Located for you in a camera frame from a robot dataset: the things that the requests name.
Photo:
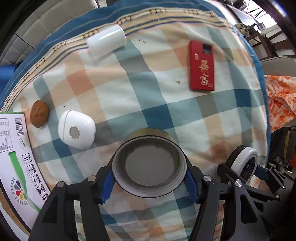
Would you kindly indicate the red flat box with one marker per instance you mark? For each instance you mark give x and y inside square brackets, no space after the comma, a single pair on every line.
[201,66]

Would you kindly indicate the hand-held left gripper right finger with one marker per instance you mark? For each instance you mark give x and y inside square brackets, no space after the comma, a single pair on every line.
[192,185]

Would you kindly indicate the white printed cardboard box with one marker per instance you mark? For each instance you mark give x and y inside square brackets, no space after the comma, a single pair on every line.
[13,166]

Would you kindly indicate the grey folding chair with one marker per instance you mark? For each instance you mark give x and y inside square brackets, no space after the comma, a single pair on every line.
[278,65]

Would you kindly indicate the round metal tin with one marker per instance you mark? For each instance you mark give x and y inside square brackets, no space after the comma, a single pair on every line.
[149,165]

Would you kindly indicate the brown walnut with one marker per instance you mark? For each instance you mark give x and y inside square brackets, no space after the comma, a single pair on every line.
[39,113]

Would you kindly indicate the white cylindrical jar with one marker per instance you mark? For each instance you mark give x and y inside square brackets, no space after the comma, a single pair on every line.
[106,40]

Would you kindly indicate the orange patterned cloth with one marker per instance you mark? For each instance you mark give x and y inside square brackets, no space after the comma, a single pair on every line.
[281,102]

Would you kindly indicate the white oval device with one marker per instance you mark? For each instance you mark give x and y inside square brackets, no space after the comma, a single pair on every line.
[76,132]

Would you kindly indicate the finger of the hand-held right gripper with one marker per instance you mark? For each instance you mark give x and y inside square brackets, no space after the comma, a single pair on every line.
[262,172]
[226,172]

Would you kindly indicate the wooden chair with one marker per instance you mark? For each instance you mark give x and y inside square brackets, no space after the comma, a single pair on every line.
[263,39]

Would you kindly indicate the plaid blanket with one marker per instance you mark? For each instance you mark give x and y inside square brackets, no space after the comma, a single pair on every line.
[161,97]

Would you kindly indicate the beige padded headboard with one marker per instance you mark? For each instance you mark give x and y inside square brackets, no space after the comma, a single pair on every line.
[41,25]

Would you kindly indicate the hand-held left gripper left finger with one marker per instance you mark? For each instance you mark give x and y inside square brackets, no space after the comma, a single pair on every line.
[106,188]

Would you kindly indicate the white and black round case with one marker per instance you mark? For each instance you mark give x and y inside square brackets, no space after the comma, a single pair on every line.
[242,157]

